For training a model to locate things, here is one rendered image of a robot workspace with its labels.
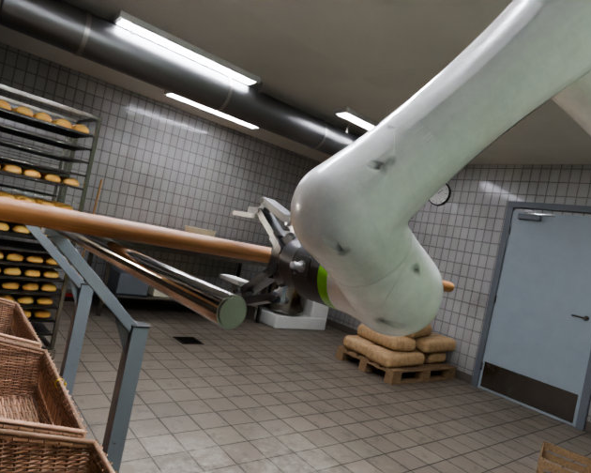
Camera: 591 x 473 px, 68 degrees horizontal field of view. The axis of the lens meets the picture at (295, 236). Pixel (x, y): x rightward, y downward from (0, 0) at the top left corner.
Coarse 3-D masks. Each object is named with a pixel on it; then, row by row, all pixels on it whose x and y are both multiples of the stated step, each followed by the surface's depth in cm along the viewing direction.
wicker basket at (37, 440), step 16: (0, 432) 80; (16, 432) 82; (0, 448) 81; (16, 448) 83; (32, 448) 84; (48, 448) 86; (64, 448) 88; (80, 448) 90; (96, 448) 90; (0, 464) 81; (16, 464) 83; (32, 464) 85; (48, 464) 87; (64, 464) 88; (80, 464) 90; (96, 464) 88; (112, 464) 86
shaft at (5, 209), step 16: (0, 208) 54; (16, 208) 55; (32, 208) 56; (48, 208) 58; (64, 208) 60; (32, 224) 57; (48, 224) 58; (64, 224) 59; (80, 224) 60; (96, 224) 61; (112, 224) 63; (128, 224) 65; (144, 224) 67; (128, 240) 65; (144, 240) 66; (160, 240) 68; (176, 240) 69; (192, 240) 71; (208, 240) 73; (224, 240) 76; (240, 256) 78; (256, 256) 80; (448, 288) 123
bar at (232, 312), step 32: (128, 256) 54; (96, 288) 98; (160, 288) 46; (192, 288) 41; (128, 320) 104; (224, 320) 37; (64, 352) 143; (128, 352) 104; (128, 384) 105; (128, 416) 106
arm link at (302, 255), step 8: (296, 256) 59; (304, 256) 58; (296, 264) 57; (304, 264) 57; (312, 264) 56; (296, 272) 58; (304, 272) 57; (312, 272) 56; (296, 280) 59; (304, 280) 58; (312, 280) 56; (296, 288) 60; (304, 288) 58; (312, 288) 57; (304, 296) 60; (312, 296) 58
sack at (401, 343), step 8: (360, 328) 495; (368, 328) 487; (360, 336) 496; (368, 336) 483; (376, 336) 472; (384, 336) 464; (392, 336) 458; (400, 336) 462; (384, 344) 463; (392, 344) 453; (400, 344) 454; (408, 344) 461
